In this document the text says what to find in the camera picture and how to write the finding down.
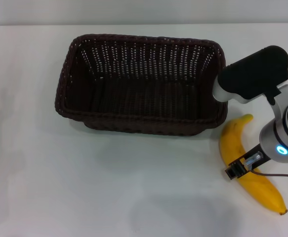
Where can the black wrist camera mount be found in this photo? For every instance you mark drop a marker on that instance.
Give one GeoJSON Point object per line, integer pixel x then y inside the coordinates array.
{"type": "Point", "coordinates": [235, 170]}

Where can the yellow banana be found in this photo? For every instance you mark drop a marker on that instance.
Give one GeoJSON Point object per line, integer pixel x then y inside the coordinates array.
{"type": "Point", "coordinates": [232, 140]}

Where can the dark brown woven basket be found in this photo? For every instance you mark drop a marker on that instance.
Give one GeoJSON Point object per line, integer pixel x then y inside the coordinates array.
{"type": "Point", "coordinates": [143, 98]}

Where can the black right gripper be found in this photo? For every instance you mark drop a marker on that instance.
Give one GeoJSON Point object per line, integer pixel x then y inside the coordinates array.
{"type": "Point", "coordinates": [255, 71]}

